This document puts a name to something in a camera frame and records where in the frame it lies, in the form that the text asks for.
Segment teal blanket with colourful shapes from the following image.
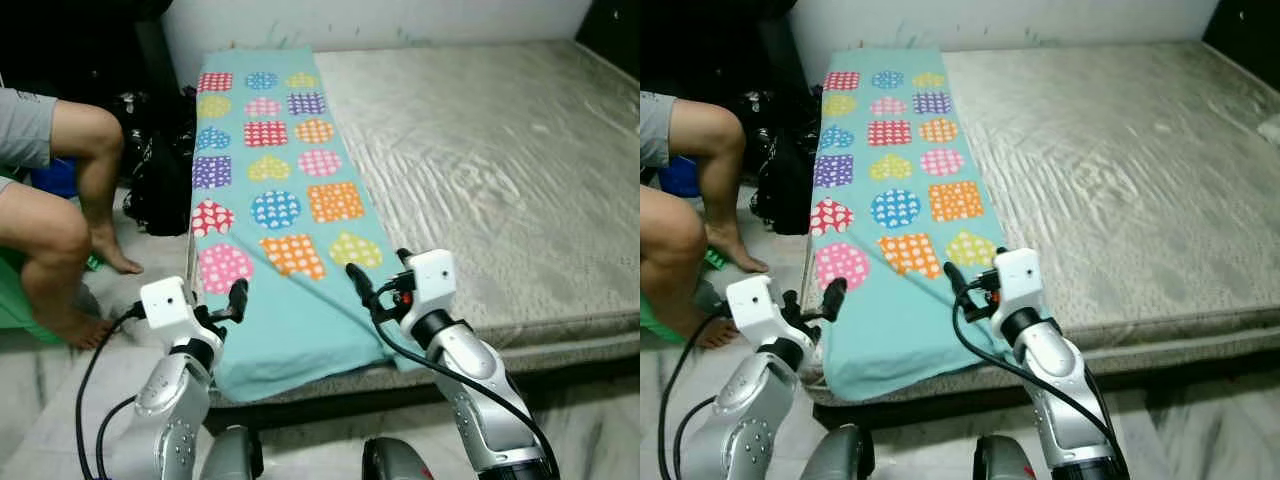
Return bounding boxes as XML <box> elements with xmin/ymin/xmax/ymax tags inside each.
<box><xmin>190</xmin><ymin>47</ymin><xmax>423</xmax><ymax>404</ymax></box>
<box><xmin>808</xmin><ymin>47</ymin><xmax>1013</xmax><ymax>404</ymax></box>

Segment black bag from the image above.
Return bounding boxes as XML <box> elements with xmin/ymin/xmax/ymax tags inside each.
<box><xmin>118</xmin><ymin>90</ymin><xmax>198</xmax><ymax>238</ymax></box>
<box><xmin>745</xmin><ymin>90</ymin><xmax>821</xmax><ymax>236</ymax></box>

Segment seated person in grey shorts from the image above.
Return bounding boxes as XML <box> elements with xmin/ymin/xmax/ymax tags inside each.
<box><xmin>0</xmin><ymin>85</ymin><xmax>145</xmax><ymax>351</ymax></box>
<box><xmin>640</xmin><ymin>90</ymin><xmax>769</xmax><ymax>349</ymax></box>

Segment grey patterned quilted mattress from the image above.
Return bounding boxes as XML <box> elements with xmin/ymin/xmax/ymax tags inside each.
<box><xmin>188</xmin><ymin>40</ymin><xmax>641</xmax><ymax>409</ymax></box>
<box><xmin>803</xmin><ymin>40</ymin><xmax>1280</xmax><ymax>406</ymax></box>

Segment blue plastic container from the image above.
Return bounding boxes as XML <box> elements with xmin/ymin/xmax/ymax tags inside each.
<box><xmin>660</xmin><ymin>155</ymin><xmax>703</xmax><ymax>199</ymax></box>
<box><xmin>30</xmin><ymin>158</ymin><xmax>79</xmax><ymax>199</ymax></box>

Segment black tufted headboard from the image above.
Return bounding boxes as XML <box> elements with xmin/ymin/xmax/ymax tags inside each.
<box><xmin>575</xmin><ymin>0</ymin><xmax>641</xmax><ymax>79</ymax></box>
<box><xmin>1200</xmin><ymin>0</ymin><xmax>1280</xmax><ymax>66</ymax></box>

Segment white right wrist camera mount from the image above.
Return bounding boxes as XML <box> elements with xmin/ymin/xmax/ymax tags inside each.
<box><xmin>399</xmin><ymin>250</ymin><xmax>458</xmax><ymax>323</ymax></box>
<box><xmin>991</xmin><ymin>248</ymin><xmax>1045</xmax><ymax>323</ymax></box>

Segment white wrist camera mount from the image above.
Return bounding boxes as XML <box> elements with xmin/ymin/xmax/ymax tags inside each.
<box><xmin>991</xmin><ymin>248</ymin><xmax>1045</xmax><ymax>323</ymax></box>
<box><xmin>139</xmin><ymin>277</ymin><xmax>217</xmax><ymax>351</ymax></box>
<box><xmin>399</xmin><ymin>250</ymin><xmax>458</xmax><ymax>323</ymax></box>
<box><xmin>724</xmin><ymin>275</ymin><xmax>806</xmax><ymax>351</ymax></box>

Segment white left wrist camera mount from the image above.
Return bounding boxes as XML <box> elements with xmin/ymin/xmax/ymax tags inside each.
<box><xmin>139</xmin><ymin>277</ymin><xmax>217</xmax><ymax>351</ymax></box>
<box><xmin>724</xmin><ymin>275</ymin><xmax>806</xmax><ymax>351</ymax></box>

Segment dark bed frame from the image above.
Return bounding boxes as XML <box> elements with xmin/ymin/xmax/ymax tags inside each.
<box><xmin>808</xmin><ymin>348</ymin><xmax>1280</xmax><ymax>426</ymax></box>
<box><xmin>205</xmin><ymin>352</ymin><xmax>641</xmax><ymax>433</ymax></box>

